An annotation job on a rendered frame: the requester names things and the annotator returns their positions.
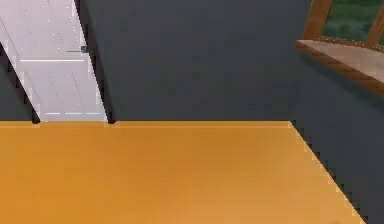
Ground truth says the white room door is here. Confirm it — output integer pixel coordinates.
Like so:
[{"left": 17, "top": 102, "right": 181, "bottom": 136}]
[{"left": 0, "top": 0, "right": 109, "bottom": 123}]

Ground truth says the brown framed window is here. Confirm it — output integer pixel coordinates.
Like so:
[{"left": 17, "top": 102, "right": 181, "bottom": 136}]
[{"left": 295, "top": 0, "right": 384, "bottom": 100}]

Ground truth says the grey door handle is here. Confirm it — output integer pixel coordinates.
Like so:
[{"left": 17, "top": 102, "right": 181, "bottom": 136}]
[{"left": 66, "top": 45, "right": 89, "bottom": 54}]

